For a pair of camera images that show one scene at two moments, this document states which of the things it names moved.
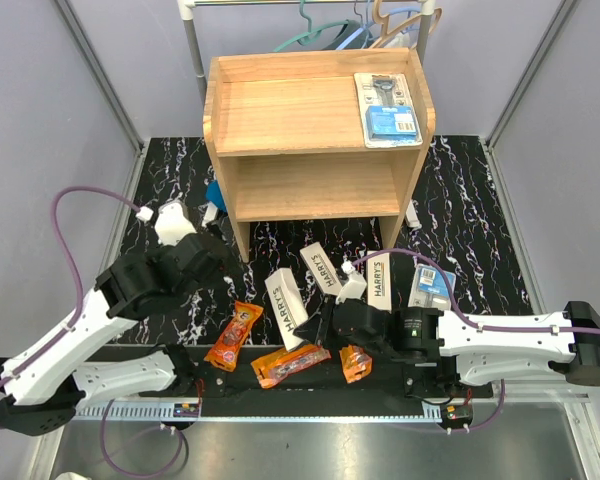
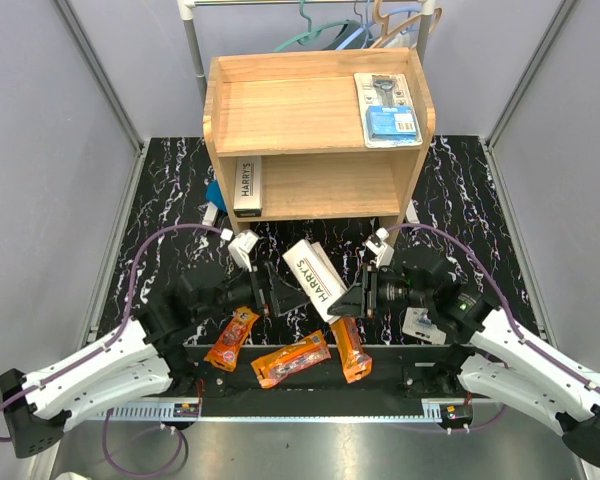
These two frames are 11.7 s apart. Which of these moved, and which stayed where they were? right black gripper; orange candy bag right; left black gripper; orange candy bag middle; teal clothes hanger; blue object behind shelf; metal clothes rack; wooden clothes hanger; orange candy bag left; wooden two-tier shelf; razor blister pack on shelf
Moved: left black gripper; right black gripper
Stayed: razor blister pack on shelf; orange candy bag right; wooden clothes hanger; teal clothes hanger; orange candy bag middle; metal clothes rack; blue object behind shelf; wooden two-tier shelf; orange candy bag left
